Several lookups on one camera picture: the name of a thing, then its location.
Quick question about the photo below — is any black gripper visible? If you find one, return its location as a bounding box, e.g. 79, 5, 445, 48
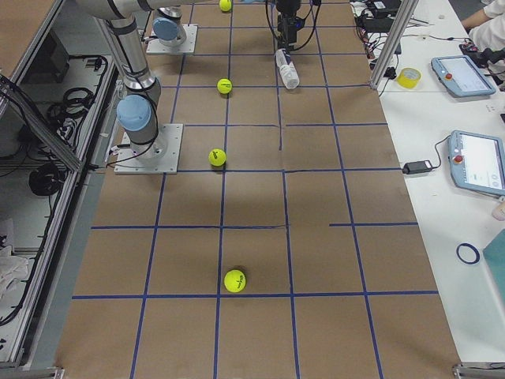
275, 0, 301, 44

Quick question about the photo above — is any clear tennis ball can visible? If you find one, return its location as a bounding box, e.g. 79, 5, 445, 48
275, 48, 300, 90

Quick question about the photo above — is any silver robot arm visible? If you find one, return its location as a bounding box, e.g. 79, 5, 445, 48
144, 6, 187, 47
77, 0, 305, 100

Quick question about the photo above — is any yellow tennis ball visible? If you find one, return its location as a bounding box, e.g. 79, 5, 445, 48
223, 268, 246, 293
219, 0, 233, 13
208, 148, 226, 167
216, 78, 233, 95

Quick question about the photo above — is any yellow tape roll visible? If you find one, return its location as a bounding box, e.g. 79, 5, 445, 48
397, 67, 421, 89

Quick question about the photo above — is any blue teach pendant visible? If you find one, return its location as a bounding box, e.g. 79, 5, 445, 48
447, 130, 504, 197
431, 55, 496, 97

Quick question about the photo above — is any black power adapter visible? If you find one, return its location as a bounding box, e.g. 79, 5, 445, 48
402, 160, 434, 174

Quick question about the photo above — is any person in white sleeve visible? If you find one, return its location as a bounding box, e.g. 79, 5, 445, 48
462, 0, 504, 51

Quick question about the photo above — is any teal box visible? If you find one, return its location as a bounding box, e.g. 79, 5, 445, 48
483, 231, 504, 310

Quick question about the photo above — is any crumpled white cloth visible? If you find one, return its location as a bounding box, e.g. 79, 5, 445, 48
1, 246, 28, 298

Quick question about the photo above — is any aluminium frame post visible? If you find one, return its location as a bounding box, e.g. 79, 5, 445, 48
369, 0, 418, 89

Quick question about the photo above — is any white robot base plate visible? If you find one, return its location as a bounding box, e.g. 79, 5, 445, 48
146, 24, 198, 55
114, 124, 184, 174

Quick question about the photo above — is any blue tape ring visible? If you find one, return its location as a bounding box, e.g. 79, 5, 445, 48
455, 242, 481, 265

